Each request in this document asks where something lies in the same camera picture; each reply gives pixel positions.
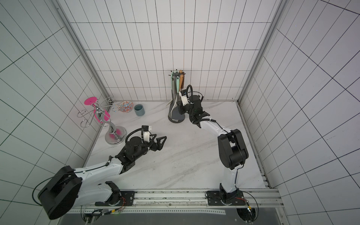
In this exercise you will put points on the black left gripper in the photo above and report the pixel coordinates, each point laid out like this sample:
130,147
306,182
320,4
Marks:
153,143

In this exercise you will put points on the grey spatula mint handle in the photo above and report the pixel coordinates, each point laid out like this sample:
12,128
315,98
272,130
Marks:
173,104

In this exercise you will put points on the cream spatula light wood handle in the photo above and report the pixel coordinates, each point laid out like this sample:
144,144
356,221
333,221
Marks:
181,82

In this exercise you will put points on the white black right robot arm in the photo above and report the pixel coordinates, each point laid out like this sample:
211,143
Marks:
231,145

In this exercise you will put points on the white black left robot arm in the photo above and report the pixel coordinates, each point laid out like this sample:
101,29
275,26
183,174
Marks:
70,187

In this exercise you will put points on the grey utensil rack stand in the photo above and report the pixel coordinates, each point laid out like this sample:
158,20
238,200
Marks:
176,111

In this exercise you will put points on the teal ceramic cup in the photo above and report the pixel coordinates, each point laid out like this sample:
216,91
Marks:
139,110

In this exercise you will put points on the chrome wine glass holder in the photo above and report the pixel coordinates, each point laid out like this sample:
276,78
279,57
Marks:
115,134

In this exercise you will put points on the pink plastic wine glass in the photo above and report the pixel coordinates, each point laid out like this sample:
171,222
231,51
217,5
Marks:
100,113

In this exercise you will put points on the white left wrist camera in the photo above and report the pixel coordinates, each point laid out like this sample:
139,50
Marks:
146,133

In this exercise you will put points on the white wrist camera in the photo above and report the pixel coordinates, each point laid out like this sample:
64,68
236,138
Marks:
184,97
146,133

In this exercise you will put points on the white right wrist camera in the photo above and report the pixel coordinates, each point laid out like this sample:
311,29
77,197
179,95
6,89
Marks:
184,97

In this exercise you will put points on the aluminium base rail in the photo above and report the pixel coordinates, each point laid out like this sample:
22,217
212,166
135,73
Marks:
211,201

